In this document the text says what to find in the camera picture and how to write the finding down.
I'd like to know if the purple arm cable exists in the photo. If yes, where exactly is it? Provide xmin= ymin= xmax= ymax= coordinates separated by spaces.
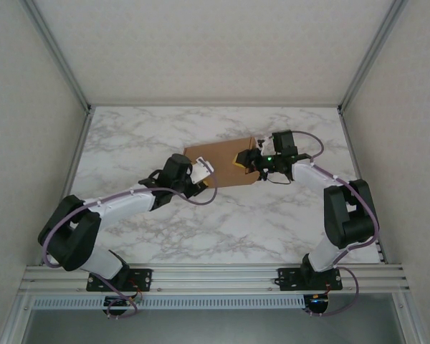
xmin=41 ymin=166 xmax=218 ymax=320
xmin=292 ymin=130 xmax=381 ymax=318

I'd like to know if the aluminium table side rail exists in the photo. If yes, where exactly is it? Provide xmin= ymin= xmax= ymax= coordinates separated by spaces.
xmin=338 ymin=107 xmax=386 ymax=264
xmin=41 ymin=107 xmax=94 ymax=266

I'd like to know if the aluminium frame corner post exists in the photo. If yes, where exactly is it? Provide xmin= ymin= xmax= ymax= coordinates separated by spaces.
xmin=338 ymin=0 xmax=409 ymax=114
xmin=19 ymin=0 xmax=94 ymax=112

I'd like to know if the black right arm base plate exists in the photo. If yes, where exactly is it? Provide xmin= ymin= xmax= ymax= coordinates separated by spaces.
xmin=277 ymin=267 xmax=344 ymax=291

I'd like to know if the aluminium frame leg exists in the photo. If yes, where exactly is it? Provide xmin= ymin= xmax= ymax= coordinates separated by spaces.
xmin=0 ymin=292 xmax=35 ymax=344
xmin=392 ymin=292 xmax=430 ymax=344

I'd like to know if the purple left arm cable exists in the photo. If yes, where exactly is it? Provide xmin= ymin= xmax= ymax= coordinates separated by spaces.
xmin=41 ymin=166 xmax=218 ymax=320

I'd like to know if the brown cardboard box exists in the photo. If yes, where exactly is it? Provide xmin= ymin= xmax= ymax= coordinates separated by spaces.
xmin=183 ymin=137 xmax=264 ymax=189

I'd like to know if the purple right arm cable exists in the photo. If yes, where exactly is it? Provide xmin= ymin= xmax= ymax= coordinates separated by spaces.
xmin=292 ymin=130 xmax=381 ymax=318

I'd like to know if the aluminium mounting rail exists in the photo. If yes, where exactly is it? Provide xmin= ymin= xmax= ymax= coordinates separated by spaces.
xmin=19 ymin=264 xmax=411 ymax=295

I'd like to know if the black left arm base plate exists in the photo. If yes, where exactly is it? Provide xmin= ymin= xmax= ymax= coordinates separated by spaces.
xmin=87 ymin=267 xmax=154 ymax=292

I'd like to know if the grey slotted cable duct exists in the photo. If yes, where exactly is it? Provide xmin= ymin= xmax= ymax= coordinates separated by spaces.
xmin=33 ymin=295 xmax=306 ymax=310

